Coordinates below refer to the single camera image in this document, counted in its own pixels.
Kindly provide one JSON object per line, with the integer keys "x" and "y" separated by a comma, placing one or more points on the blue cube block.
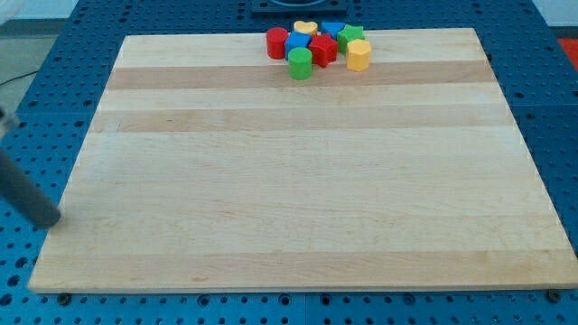
{"x": 296, "y": 40}

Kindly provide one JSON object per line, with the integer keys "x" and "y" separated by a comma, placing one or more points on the green cylinder block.
{"x": 300, "y": 63}

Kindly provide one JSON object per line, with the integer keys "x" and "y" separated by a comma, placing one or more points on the red cylinder block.
{"x": 275, "y": 42}

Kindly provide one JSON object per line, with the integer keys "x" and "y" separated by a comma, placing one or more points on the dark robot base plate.
{"x": 298, "y": 6}

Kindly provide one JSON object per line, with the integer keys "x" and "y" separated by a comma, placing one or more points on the blue block behind star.
{"x": 331, "y": 28}

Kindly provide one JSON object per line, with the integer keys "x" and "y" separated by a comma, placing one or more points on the light wooden board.
{"x": 207, "y": 168}

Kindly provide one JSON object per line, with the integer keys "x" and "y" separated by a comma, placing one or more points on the red star block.
{"x": 324, "y": 49}

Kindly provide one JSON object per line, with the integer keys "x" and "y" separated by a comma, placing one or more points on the yellow heart block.
{"x": 306, "y": 27}

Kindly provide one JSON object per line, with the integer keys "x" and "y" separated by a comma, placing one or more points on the yellow hexagon block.
{"x": 358, "y": 55}

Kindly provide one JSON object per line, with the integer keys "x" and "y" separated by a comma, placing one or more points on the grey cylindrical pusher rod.
{"x": 28, "y": 199}

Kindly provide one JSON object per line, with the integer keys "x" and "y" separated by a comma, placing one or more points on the green star block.
{"x": 348, "y": 34}

